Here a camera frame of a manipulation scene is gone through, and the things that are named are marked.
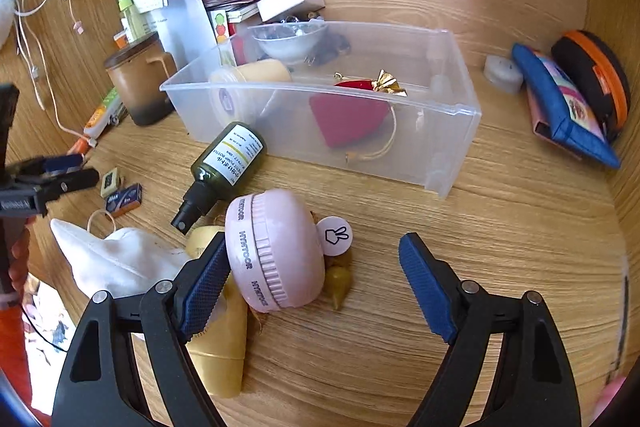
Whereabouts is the person's left hand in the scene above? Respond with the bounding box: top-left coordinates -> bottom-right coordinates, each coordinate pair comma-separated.
9,227 -> 31,295

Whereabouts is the white rabbit charm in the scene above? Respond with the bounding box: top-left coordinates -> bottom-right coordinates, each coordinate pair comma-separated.
316,216 -> 354,258

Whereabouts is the tape roll in bin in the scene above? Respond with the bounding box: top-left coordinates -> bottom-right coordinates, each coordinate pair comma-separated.
208,59 -> 292,122

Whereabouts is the green white box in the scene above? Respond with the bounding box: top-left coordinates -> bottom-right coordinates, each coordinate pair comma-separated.
117,0 -> 140,44

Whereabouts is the gold sunscreen bottle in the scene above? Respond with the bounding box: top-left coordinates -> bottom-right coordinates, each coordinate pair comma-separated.
185,227 -> 249,398

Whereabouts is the clear plastic drawer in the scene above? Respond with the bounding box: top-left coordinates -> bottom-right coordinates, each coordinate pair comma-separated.
160,21 -> 482,200

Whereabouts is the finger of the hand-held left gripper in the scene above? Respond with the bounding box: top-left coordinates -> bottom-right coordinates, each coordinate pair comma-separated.
12,154 -> 93,180
30,168 -> 100,202

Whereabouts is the gold bow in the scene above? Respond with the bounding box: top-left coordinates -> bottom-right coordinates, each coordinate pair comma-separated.
371,69 -> 408,98

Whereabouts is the dark green spray bottle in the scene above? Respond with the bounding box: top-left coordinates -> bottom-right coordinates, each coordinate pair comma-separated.
171,121 -> 267,235

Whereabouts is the gold pear-shaped charm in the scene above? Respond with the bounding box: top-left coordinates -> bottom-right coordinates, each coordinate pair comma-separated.
325,263 -> 353,311

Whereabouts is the blue pouch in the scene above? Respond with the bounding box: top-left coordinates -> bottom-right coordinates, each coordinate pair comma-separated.
511,43 -> 622,168

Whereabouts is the printed white cloth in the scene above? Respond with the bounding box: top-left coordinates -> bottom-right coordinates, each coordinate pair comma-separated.
22,274 -> 78,380

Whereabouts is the clear glass bowl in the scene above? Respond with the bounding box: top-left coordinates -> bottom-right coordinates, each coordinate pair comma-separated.
250,23 -> 329,62

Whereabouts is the white candle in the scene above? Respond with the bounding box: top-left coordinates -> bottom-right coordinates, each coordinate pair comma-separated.
483,55 -> 524,94

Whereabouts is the fruit print box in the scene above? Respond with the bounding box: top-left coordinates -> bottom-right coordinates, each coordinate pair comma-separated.
210,9 -> 231,44

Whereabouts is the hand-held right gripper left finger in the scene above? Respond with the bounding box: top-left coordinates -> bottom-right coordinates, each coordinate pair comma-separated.
52,231 -> 233,427

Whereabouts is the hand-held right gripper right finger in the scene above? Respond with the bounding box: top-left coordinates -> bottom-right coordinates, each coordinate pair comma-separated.
398,232 -> 583,427

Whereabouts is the black orange case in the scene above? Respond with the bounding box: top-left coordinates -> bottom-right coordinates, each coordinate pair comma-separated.
551,30 -> 631,142

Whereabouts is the white file holder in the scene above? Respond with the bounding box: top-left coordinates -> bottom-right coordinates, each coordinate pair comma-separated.
117,0 -> 221,72

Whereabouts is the red heart box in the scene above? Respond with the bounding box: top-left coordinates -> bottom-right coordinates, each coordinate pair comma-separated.
308,79 -> 391,148

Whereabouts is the pink round case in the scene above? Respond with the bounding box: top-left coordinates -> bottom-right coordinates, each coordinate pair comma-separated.
224,188 -> 328,313

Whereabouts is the white cable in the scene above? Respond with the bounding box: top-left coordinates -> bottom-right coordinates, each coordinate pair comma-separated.
12,0 -> 97,148

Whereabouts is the wooden desktop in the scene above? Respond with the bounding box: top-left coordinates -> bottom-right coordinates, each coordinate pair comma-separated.
0,0 -> 631,427

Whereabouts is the white face mask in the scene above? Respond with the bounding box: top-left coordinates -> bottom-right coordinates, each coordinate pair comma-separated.
50,211 -> 191,300

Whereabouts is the blue staple box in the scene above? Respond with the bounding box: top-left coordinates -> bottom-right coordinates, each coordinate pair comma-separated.
104,183 -> 144,219

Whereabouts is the pink wallet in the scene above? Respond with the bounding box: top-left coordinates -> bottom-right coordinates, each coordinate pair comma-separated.
525,87 -> 571,148

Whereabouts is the brown mug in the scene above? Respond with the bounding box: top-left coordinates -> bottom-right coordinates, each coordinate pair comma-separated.
104,32 -> 178,128

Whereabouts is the small olive box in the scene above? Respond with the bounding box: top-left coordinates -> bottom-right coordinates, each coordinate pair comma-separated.
100,167 -> 122,198

